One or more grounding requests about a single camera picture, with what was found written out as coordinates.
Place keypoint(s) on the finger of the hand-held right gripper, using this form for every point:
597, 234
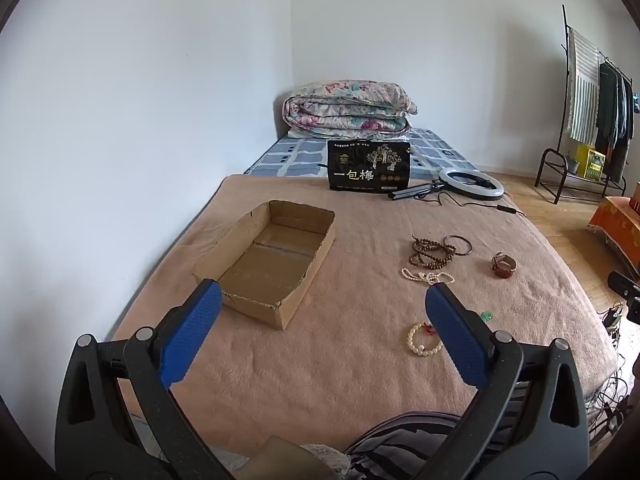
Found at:
622, 284

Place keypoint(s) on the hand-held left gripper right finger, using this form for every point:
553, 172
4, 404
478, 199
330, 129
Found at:
455, 330

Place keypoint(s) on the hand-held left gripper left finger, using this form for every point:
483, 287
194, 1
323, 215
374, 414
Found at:
192, 330

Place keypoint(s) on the cardboard box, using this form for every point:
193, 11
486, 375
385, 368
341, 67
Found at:
270, 265

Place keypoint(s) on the person's left forearm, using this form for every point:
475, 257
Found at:
280, 460

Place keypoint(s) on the orange cloth covered table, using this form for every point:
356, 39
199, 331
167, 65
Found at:
617, 225

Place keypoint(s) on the dark thin bangle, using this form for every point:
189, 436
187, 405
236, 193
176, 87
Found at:
468, 246

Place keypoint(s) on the person's striped clothing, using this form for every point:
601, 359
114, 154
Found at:
400, 440

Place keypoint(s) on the yellow box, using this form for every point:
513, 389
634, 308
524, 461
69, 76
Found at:
591, 161

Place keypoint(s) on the black folded tripod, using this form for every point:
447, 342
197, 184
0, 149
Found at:
410, 191

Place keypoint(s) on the dark hanging clothes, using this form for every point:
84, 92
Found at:
612, 110

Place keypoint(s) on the black printed packet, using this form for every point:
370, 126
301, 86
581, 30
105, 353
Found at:
369, 167

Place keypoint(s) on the striped hanging towel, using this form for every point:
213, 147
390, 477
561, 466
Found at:
582, 90

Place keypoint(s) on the blue plaid bed sheet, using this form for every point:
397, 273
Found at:
295, 157

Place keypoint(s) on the black metal clothes rack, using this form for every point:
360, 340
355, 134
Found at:
567, 60

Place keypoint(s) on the folded floral quilt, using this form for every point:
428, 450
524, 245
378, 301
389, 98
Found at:
345, 107

